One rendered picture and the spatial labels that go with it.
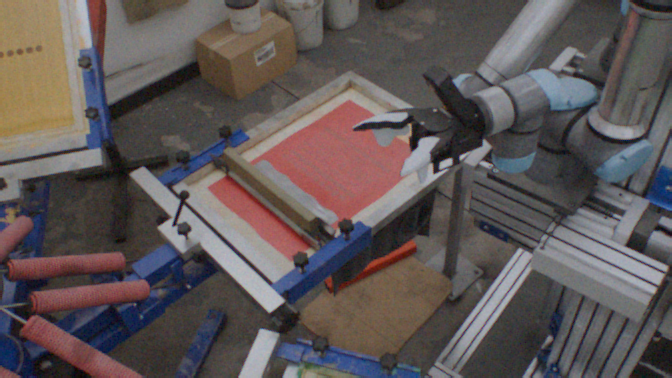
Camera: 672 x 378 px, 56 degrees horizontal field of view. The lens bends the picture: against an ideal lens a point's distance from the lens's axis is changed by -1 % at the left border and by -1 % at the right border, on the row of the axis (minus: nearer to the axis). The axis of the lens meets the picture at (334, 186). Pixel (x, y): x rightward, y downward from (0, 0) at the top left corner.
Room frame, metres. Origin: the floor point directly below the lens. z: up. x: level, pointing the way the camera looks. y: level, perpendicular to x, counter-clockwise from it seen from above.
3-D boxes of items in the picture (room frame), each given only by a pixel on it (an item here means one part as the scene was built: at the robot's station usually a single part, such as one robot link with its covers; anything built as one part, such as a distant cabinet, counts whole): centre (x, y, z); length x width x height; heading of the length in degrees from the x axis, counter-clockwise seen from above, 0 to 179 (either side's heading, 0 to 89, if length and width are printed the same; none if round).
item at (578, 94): (1.08, -0.53, 1.42); 0.13 x 0.12 x 0.14; 24
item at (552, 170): (1.09, -0.52, 1.31); 0.15 x 0.15 x 0.10
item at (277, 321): (0.88, 0.15, 1.02); 0.07 x 0.06 x 0.07; 129
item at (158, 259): (1.08, 0.46, 1.02); 0.17 x 0.06 x 0.05; 129
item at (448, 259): (1.70, -0.48, 0.48); 0.22 x 0.22 x 0.96; 39
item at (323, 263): (1.07, 0.04, 0.98); 0.30 x 0.05 x 0.07; 129
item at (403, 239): (1.33, -0.13, 0.79); 0.46 x 0.09 x 0.33; 129
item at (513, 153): (0.87, -0.33, 1.56); 0.11 x 0.08 x 0.11; 24
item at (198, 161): (1.50, 0.39, 0.98); 0.30 x 0.05 x 0.07; 129
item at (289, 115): (1.44, 0.03, 0.97); 0.79 x 0.58 x 0.04; 129
